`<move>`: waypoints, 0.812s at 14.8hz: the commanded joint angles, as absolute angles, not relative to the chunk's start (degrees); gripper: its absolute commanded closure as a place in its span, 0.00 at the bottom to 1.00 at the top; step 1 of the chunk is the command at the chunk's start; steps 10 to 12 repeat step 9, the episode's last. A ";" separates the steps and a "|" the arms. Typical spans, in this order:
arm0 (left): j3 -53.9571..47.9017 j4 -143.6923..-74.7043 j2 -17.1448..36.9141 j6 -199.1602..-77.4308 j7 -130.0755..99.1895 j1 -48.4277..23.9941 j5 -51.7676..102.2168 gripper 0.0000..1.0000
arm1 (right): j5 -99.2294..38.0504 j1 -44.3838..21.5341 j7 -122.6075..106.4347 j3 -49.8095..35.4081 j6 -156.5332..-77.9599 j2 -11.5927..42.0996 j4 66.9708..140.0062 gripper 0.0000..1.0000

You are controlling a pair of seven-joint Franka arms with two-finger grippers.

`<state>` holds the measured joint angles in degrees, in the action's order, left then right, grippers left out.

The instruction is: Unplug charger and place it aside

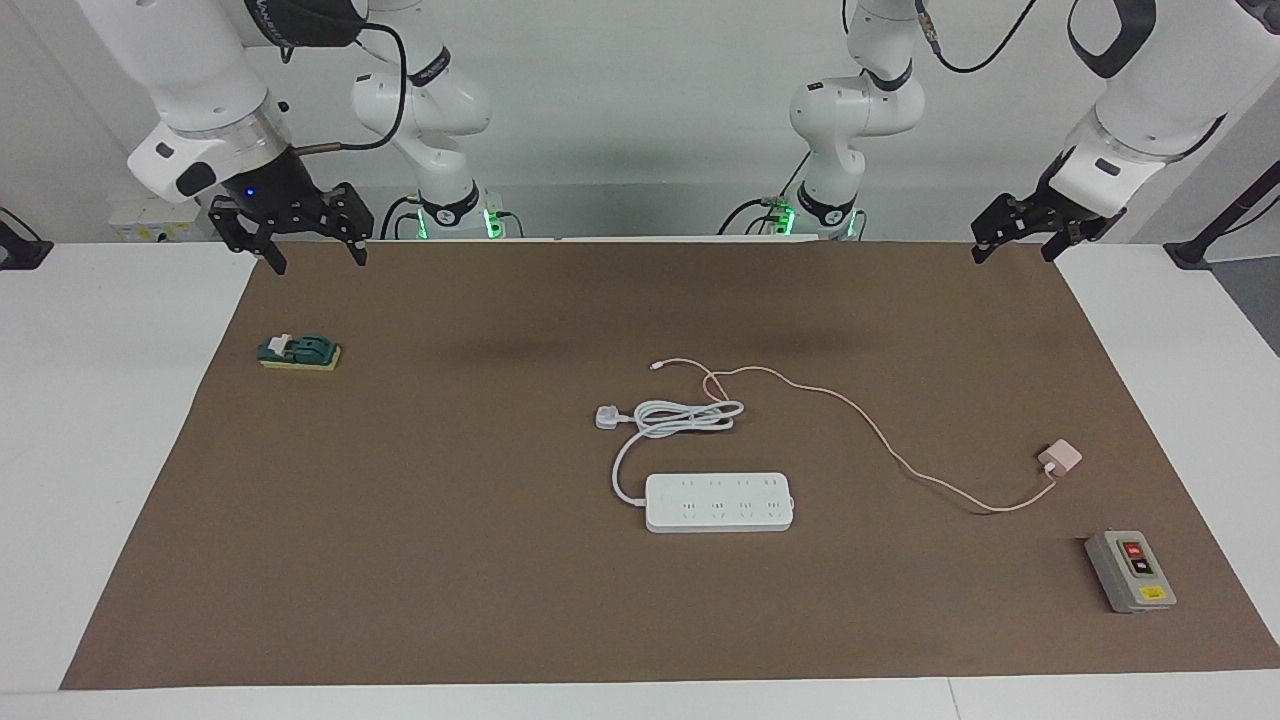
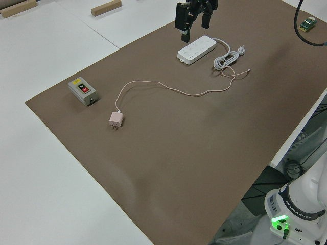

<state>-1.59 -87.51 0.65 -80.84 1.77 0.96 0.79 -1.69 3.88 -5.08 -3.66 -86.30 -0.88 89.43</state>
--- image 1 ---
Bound pink charging cable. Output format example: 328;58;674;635
649;357;1059;516

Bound pink charger adapter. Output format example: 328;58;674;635
1036;437;1084;480

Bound white boxes with yellow labels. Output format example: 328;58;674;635
107;194;216;244

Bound brown table mat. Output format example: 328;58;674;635
60;240;1280;692

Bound black right base cable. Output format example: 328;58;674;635
379;194;426;242

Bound black base cable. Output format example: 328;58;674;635
379;194;426;242
716;155;813;238

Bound green knife switch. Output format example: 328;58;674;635
257;332;344;373

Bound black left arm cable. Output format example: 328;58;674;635
912;0;1043;75

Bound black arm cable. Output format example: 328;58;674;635
288;18;413;157
912;0;1043;75

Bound black camera stand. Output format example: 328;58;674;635
1163;158;1280;272
0;206;54;272

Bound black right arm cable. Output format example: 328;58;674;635
288;18;413;157

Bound black left base cable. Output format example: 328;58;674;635
716;155;813;238

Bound grey on-off switch box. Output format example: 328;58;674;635
1084;529;1179;615

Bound white power cord with plug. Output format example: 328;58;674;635
594;399;747;507

